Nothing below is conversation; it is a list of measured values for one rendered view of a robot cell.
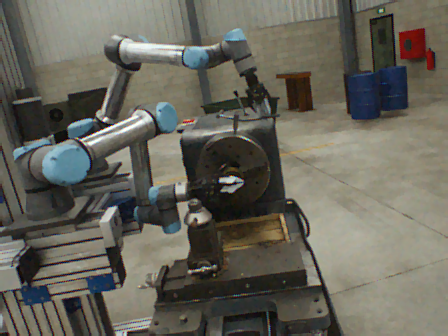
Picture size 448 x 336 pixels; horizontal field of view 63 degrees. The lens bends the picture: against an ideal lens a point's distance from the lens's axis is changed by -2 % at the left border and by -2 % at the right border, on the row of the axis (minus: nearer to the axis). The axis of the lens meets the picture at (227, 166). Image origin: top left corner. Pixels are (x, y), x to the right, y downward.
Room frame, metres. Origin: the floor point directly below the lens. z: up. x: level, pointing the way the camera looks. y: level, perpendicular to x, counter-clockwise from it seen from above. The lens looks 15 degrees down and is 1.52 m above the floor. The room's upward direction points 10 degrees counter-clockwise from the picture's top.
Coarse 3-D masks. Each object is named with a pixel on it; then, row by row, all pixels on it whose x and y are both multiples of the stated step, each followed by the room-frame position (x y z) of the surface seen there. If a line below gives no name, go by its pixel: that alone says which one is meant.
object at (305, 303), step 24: (312, 264) 0.96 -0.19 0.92; (264, 288) 0.89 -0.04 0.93; (288, 288) 0.87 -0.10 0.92; (312, 288) 0.86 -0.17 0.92; (168, 312) 0.88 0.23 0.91; (192, 312) 0.86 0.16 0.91; (216, 312) 0.88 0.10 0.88; (240, 312) 0.88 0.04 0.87; (288, 312) 0.80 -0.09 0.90; (312, 312) 0.78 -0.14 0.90
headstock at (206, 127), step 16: (224, 112) 2.19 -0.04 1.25; (240, 112) 2.07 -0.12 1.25; (192, 128) 1.79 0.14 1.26; (208, 128) 1.73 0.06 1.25; (224, 128) 1.70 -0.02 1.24; (240, 128) 1.69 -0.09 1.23; (256, 128) 1.67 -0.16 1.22; (272, 128) 1.67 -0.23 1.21; (192, 144) 1.69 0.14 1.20; (272, 144) 1.66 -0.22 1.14; (192, 160) 1.69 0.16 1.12; (272, 160) 1.66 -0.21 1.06; (192, 176) 1.69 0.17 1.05; (272, 176) 1.66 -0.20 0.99; (272, 192) 1.66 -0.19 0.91; (208, 208) 1.69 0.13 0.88
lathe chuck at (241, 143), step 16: (208, 144) 1.56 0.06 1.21; (224, 144) 1.52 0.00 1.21; (240, 144) 1.52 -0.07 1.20; (256, 144) 1.52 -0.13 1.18; (208, 160) 1.53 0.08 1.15; (240, 160) 1.52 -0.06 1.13; (256, 160) 1.51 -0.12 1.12; (256, 176) 1.52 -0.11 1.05; (240, 192) 1.52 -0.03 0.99; (256, 192) 1.52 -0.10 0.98
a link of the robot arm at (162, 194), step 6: (156, 186) 1.38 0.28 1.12; (162, 186) 1.37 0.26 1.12; (168, 186) 1.36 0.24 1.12; (174, 186) 1.36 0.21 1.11; (150, 192) 1.36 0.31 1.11; (156, 192) 1.35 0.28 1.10; (162, 192) 1.35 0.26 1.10; (168, 192) 1.34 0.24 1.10; (174, 192) 1.34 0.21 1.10; (150, 198) 1.35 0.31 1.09; (156, 198) 1.34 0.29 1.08; (162, 198) 1.34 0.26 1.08; (168, 198) 1.34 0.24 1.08; (174, 198) 1.34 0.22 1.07; (156, 204) 1.36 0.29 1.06; (162, 204) 1.34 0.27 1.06; (168, 204) 1.35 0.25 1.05; (174, 204) 1.36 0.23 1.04
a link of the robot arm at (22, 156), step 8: (32, 144) 1.12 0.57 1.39; (40, 144) 1.13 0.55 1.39; (48, 144) 1.15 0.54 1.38; (16, 152) 1.11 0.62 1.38; (24, 152) 1.11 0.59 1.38; (32, 152) 1.10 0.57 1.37; (16, 160) 1.12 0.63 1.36; (24, 160) 1.10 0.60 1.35; (24, 168) 1.10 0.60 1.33; (24, 176) 1.11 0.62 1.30; (32, 176) 1.08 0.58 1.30; (24, 184) 1.12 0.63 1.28; (32, 184) 1.11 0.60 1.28; (40, 184) 1.11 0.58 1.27; (48, 184) 1.12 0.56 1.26
